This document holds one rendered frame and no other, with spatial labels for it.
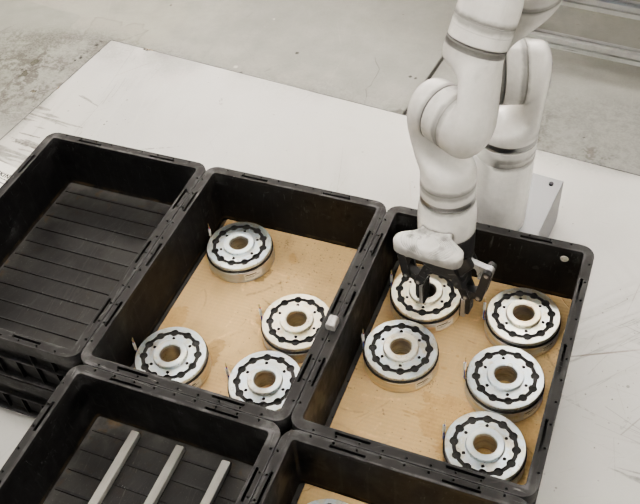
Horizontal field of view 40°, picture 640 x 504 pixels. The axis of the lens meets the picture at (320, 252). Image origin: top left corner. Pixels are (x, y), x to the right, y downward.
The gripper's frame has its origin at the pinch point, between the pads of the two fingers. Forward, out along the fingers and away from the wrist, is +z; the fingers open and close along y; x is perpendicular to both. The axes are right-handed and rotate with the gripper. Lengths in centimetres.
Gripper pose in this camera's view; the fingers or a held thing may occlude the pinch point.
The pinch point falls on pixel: (444, 298)
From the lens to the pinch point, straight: 124.1
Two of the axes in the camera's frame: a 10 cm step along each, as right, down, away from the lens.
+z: 0.8, 7.1, 7.0
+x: -4.7, 6.4, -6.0
